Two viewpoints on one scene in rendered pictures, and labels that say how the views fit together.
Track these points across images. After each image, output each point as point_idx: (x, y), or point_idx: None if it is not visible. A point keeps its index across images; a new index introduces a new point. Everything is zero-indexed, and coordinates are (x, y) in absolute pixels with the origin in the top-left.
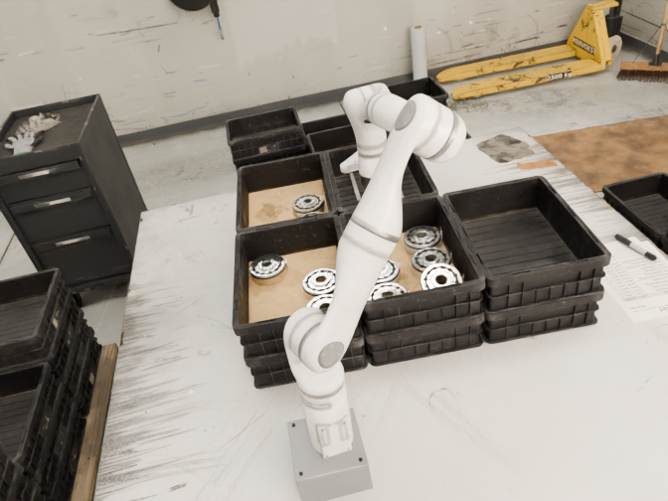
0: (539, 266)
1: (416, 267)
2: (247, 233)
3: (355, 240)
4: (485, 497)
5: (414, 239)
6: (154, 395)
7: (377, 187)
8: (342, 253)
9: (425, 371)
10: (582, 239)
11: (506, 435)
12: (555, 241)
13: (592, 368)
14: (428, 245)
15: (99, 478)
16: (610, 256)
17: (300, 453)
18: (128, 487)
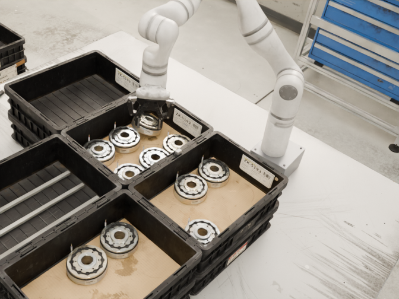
0: (89, 96)
1: (138, 140)
2: (199, 241)
3: (271, 25)
4: (233, 114)
5: (105, 152)
6: (331, 289)
7: (255, 0)
8: (276, 35)
9: None
10: (73, 67)
11: (198, 115)
12: (55, 95)
13: None
14: (108, 142)
15: (390, 267)
16: (97, 50)
17: (293, 154)
18: (375, 247)
